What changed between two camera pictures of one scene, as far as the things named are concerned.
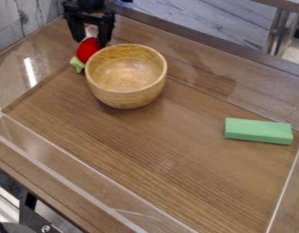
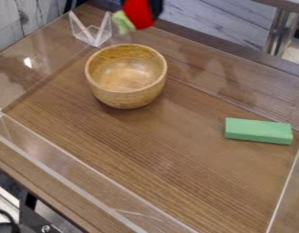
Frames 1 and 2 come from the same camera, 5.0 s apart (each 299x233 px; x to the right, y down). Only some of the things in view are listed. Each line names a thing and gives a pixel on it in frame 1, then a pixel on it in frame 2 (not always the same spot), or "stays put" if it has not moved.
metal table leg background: [284, 28] stays put
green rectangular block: [260, 131] stays put
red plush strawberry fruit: [89, 46] to [135, 16]
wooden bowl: [126, 75] stays put
